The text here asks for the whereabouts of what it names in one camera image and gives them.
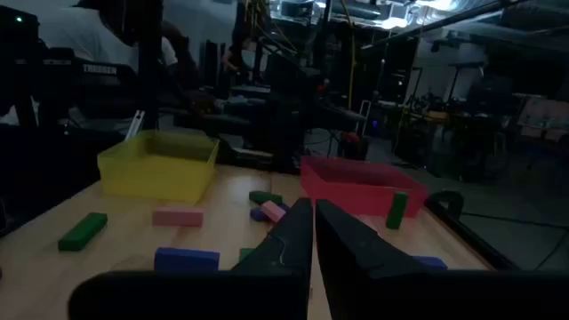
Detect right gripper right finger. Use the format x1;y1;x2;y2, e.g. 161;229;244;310
314;198;569;320

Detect pink rectangular block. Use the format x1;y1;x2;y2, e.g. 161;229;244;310
355;214;380;235
151;206;204;228
260;200;287;223

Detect person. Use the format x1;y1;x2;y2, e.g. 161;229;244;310
221;35;254;75
37;0;179;75

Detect white plastic clamp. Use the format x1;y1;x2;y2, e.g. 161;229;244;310
124;109;146;141

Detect yellow plastic bin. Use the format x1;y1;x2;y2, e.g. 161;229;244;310
96;129;220;204

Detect red plastic bin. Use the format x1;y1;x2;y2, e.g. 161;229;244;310
300;155;430;220

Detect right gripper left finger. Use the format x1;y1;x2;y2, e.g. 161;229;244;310
68;197;314;320

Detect cardboard box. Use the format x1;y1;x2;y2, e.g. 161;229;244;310
517;96;569;144

